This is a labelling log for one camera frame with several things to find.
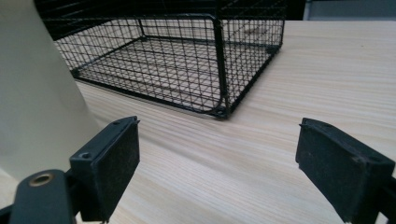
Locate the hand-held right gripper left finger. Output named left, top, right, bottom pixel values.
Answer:
left=68, top=116, right=141, bottom=224

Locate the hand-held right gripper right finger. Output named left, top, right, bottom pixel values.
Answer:
left=295, top=117, right=396, bottom=224

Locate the cream plastic bottle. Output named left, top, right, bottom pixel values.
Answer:
left=0, top=0, right=101, bottom=181

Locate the black wire mesh basket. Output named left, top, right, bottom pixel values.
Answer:
left=33, top=0, right=287, bottom=119

